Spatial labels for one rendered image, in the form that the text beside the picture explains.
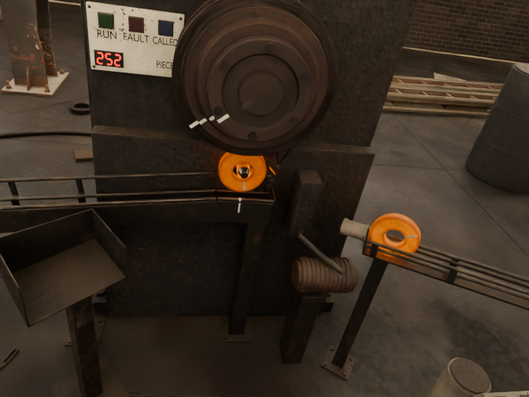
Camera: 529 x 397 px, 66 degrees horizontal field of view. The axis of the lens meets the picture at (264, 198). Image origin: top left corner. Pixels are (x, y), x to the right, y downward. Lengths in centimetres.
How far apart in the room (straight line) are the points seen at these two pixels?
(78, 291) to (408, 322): 154
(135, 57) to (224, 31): 32
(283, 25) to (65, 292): 91
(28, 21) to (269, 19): 302
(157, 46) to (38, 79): 287
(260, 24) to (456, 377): 110
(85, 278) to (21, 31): 299
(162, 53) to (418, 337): 165
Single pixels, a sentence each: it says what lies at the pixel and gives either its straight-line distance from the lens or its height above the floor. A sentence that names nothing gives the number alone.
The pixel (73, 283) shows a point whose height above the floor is 60.
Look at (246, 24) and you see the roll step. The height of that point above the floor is 127.
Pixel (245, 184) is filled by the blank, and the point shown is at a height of 76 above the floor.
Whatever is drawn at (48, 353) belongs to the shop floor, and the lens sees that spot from 188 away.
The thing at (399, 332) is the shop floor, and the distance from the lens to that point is 213.
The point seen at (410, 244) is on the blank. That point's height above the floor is 71.
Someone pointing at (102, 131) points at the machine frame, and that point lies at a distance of 140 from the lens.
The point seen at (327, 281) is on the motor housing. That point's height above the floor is 49.
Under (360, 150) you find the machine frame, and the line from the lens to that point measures 151.
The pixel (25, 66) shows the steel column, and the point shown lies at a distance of 410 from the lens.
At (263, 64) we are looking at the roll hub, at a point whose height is 119.
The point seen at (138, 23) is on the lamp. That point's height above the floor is 121.
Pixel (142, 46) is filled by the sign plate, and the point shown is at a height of 114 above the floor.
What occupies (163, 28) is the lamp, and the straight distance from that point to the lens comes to 129.
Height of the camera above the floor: 149
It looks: 34 degrees down
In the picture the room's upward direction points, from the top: 11 degrees clockwise
